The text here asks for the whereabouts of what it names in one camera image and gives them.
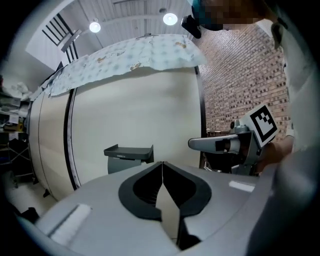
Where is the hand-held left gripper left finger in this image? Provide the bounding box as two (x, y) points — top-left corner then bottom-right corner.
(34, 161), (181, 256)

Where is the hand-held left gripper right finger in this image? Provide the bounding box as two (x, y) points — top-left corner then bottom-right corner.
(162, 161), (274, 251)

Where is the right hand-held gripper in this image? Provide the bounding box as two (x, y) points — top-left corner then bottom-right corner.
(188, 104), (278, 176)

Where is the person's right forearm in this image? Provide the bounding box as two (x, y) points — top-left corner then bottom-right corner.
(257, 140), (294, 174)

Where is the beige partition panel with holder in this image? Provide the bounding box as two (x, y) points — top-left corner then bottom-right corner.
(63, 64), (207, 191)

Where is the plain beige partition panel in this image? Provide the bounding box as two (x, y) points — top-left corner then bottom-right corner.
(26, 93), (51, 186)
(38, 87), (76, 201)

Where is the person's grey shirt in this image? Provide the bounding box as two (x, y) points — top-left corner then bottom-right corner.
(271, 4), (320, 156)

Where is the pale blue patterned cloth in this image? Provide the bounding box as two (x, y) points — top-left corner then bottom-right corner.
(44, 33), (208, 98)

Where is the round ceiling lamp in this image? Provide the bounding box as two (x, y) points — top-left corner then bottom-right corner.
(89, 21), (102, 34)
(162, 12), (179, 26)

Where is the white metal shelf rack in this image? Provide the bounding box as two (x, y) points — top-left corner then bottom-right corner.
(0, 77), (34, 186)

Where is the person's head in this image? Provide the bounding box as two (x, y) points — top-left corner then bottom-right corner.
(191, 0), (276, 31)

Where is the black ceiling grille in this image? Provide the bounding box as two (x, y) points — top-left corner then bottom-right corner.
(41, 13), (84, 54)

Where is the black wall-mounted holder shelf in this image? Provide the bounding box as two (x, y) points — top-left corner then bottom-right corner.
(103, 144), (154, 175)

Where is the black head-worn camera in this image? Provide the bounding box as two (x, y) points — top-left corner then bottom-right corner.
(180, 14), (203, 40)

